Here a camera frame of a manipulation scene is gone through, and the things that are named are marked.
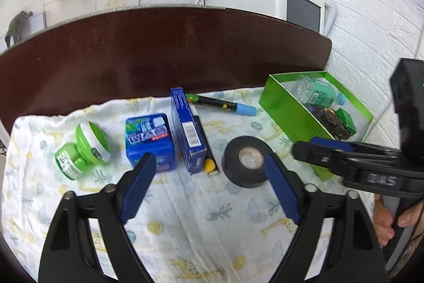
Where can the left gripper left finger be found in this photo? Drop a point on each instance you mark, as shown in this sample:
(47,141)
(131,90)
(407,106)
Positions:
(69,253)

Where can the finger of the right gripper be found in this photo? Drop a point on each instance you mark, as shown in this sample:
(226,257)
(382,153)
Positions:
(357,147)
(334,158)

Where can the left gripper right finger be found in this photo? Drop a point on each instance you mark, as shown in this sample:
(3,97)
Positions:
(353,253)

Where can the small green box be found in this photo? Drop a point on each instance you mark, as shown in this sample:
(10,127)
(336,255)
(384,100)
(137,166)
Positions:
(346,120)

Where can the plastic bottle green label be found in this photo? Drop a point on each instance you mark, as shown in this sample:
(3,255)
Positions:
(315,92)

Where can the green cardboard box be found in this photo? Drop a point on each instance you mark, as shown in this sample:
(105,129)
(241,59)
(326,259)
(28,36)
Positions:
(295,120)

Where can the black electrical tape roll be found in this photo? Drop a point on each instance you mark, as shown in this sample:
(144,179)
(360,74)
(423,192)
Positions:
(243,161)

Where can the black pen blue cap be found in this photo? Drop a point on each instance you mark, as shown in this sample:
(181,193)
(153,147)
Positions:
(237,108)

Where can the green mosquito repellent bottle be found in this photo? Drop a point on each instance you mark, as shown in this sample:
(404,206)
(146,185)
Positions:
(90,149)

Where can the blue medicine carton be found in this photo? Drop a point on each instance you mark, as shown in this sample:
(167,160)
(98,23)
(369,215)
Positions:
(191,143)

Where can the blue gum container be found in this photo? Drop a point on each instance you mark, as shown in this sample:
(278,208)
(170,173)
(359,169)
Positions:
(150,134)

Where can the colourful playing card box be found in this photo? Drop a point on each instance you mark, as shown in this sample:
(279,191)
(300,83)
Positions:
(319,110)

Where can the person's right hand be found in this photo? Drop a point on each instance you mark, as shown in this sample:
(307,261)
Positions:
(383,220)

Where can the dark brown wooden board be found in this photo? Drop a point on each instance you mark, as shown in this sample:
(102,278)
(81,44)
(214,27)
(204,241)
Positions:
(147,51)

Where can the grey rag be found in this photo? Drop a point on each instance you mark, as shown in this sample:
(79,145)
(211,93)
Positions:
(16,27)

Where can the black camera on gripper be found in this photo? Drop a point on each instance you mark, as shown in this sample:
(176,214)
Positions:
(406,84)

